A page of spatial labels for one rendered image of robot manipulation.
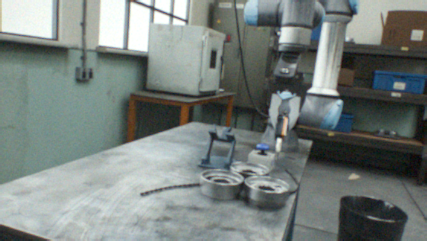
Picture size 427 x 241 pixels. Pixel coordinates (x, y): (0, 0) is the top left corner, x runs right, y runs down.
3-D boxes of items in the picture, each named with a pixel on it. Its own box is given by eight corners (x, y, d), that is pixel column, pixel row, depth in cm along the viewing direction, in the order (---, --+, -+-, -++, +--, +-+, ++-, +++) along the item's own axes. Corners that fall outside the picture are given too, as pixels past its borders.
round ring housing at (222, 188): (198, 199, 76) (200, 181, 75) (199, 183, 86) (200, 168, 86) (244, 203, 76) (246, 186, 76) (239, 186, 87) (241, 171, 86)
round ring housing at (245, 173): (257, 175, 97) (258, 162, 97) (274, 189, 88) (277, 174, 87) (223, 175, 94) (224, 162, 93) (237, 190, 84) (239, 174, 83)
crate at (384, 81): (415, 93, 409) (419, 75, 405) (423, 94, 373) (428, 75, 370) (368, 88, 425) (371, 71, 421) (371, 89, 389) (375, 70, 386)
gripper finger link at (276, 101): (278, 126, 92) (286, 94, 90) (276, 130, 87) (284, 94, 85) (267, 123, 93) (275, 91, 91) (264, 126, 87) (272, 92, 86)
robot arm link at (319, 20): (290, 3, 100) (278, -5, 91) (329, 3, 95) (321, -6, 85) (286, 30, 101) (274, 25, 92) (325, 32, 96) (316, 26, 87)
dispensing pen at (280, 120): (268, 165, 80) (279, 104, 87) (268, 171, 84) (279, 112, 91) (277, 167, 80) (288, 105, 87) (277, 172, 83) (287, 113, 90)
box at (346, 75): (358, 88, 390) (364, 54, 384) (312, 83, 406) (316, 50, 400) (355, 87, 430) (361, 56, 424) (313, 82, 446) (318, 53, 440)
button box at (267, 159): (269, 173, 101) (271, 157, 100) (246, 168, 103) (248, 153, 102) (274, 166, 108) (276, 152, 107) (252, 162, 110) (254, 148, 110)
